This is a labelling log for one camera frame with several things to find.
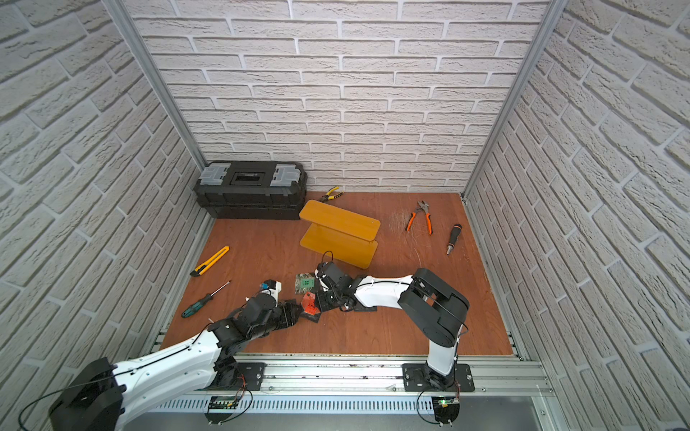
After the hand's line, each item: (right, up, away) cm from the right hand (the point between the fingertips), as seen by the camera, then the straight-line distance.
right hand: (322, 301), depth 88 cm
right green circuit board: (+36, -22, -17) cm, 46 cm away
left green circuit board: (-25, -23, -16) cm, 38 cm away
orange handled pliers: (+41, +34, +28) cm, 61 cm away
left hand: (-6, -1, -4) cm, 8 cm away
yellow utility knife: (-43, +12, +8) cm, 45 cm away
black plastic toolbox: (-27, +39, +11) cm, 48 cm away
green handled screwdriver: (-40, 0, -2) cm, 40 cm away
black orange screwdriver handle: (+53, +24, +18) cm, 61 cm away
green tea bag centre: (-7, +5, +4) cm, 9 cm away
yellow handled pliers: (-1, +38, +29) cm, 48 cm away
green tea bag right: (+13, +6, -24) cm, 28 cm away
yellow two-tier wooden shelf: (+6, +22, +2) cm, 23 cm away
